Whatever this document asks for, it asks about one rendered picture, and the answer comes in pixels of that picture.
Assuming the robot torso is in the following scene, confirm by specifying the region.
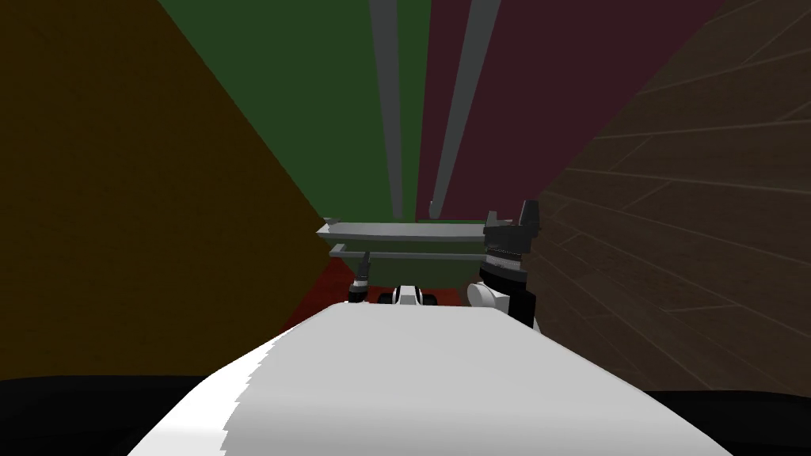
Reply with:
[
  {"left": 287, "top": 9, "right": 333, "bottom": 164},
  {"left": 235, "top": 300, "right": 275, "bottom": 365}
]
[{"left": 126, "top": 284, "right": 736, "bottom": 456}]

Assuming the thin grey crossbar handle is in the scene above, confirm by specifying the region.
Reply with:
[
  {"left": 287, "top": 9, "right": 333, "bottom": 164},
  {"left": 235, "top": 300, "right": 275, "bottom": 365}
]
[{"left": 329, "top": 243, "right": 489, "bottom": 263}]

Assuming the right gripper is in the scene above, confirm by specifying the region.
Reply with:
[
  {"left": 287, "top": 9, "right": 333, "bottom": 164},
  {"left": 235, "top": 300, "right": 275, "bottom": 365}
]
[{"left": 482, "top": 200, "right": 541, "bottom": 260}]

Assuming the thick grey crossbar handle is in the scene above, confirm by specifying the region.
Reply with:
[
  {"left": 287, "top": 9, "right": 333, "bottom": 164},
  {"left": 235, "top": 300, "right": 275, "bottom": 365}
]
[{"left": 316, "top": 217, "right": 489, "bottom": 245}]

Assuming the maroon cupboard door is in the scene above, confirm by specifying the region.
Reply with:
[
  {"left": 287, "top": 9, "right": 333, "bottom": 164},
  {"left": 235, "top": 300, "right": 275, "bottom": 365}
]
[{"left": 414, "top": 0, "right": 725, "bottom": 222}]

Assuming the long grey bar handle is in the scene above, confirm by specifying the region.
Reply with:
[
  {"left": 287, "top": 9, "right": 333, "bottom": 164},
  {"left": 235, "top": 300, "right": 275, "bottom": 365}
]
[
  {"left": 428, "top": 0, "right": 502, "bottom": 220},
  {"left": 368, "top": 0, "right": 406, "bottom": 220}
]

